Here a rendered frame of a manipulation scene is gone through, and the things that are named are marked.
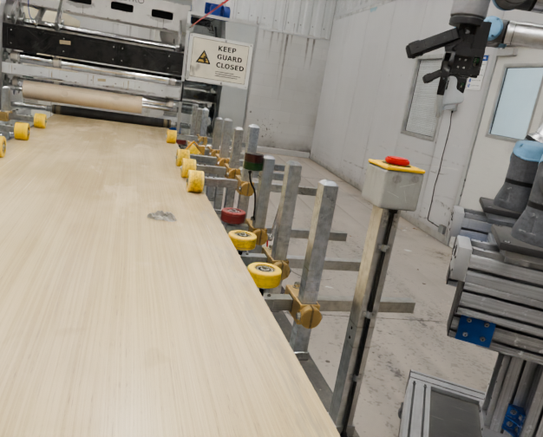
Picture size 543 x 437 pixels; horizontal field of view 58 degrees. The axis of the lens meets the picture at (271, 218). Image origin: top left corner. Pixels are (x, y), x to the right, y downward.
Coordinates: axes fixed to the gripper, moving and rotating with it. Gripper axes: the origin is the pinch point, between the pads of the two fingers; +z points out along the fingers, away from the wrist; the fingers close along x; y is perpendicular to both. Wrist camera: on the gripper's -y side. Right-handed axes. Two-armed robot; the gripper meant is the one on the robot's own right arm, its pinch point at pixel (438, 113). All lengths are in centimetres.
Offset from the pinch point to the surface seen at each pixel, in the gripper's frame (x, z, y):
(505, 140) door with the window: 290, 14, 60
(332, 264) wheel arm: -66, 48, -19
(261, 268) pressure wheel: -102, 41, -30
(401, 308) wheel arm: -82, 50, 3
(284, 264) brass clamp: -82, 46, -29
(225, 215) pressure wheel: -63, 42, -57
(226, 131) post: 2, 22, -88
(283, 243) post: -80, 41, -31
